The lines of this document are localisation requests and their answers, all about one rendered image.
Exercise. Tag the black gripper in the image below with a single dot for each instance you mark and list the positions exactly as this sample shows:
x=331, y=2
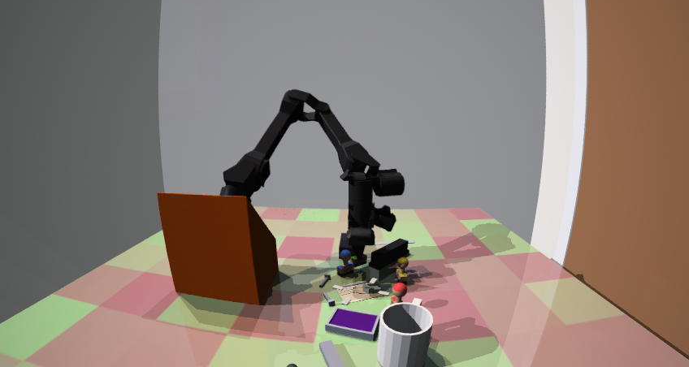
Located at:
x=358, y=233

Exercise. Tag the grey mug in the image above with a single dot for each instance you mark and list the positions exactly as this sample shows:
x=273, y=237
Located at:
x=404, y=334

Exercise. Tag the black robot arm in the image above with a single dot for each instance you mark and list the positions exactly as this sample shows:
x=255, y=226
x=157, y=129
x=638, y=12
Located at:
x=251, y=172

